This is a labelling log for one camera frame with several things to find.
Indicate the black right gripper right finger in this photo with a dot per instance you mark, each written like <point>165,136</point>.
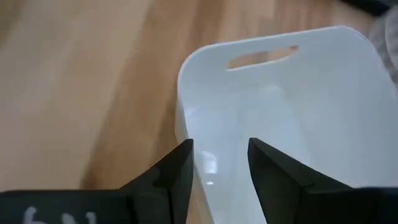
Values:
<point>280,186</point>

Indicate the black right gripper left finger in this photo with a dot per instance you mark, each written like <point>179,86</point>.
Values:
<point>171,186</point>

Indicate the white plastic basket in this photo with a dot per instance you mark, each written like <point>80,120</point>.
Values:
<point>280,109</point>

